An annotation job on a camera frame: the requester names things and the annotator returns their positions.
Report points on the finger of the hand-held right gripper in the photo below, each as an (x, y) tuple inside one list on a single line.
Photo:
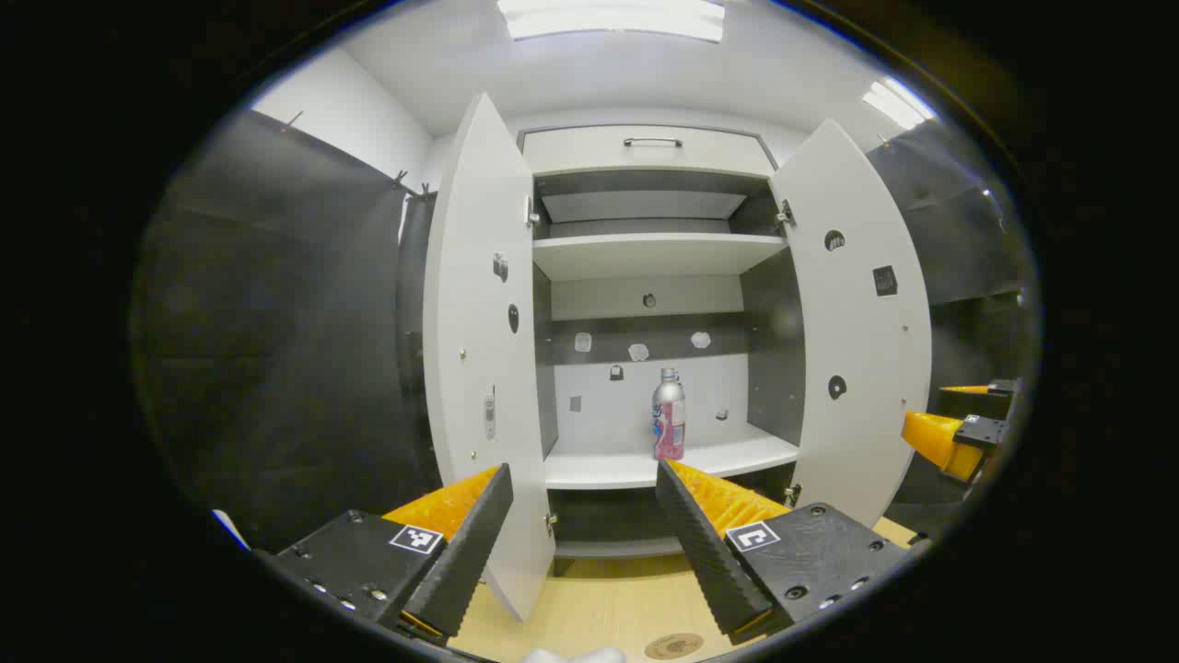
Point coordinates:
[(976, 405), (981, 433)]

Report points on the large ceiling light panel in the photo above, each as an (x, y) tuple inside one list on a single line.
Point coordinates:
[(608, 18)]

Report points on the white cabinet shelf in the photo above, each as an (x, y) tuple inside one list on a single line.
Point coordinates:
[(608, 465), (645, 253)]

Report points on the round cork coaster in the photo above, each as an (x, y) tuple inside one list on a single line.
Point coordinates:
[(674, 646)]

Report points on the white cabinet door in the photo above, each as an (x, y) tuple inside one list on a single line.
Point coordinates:
[(857, 322), (479, 304)]

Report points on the black backdrop cloth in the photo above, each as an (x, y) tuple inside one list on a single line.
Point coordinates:
[(276, 368)]

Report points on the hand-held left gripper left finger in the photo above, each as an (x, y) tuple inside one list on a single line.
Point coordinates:
[(470, 562)]

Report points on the white cabinet drawer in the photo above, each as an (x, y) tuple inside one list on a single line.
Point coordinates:
[(589, 152)]

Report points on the silver bottle with pink label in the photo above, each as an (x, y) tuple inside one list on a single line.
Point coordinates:
[(670, 424)]

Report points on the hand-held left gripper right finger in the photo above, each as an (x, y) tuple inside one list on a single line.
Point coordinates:
[(709, 566)]

